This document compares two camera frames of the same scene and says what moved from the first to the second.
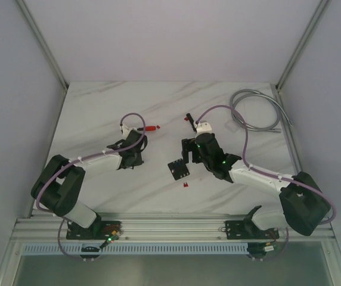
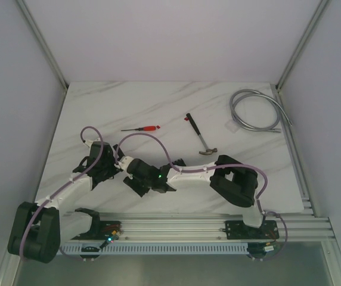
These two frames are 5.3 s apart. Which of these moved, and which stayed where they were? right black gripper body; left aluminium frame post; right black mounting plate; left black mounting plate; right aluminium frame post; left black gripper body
Moved: left black gripper body; right black gripper body
Stayed: left aluminium frame post; right aluminium frame post; right black mounting plate; left black mounting plate
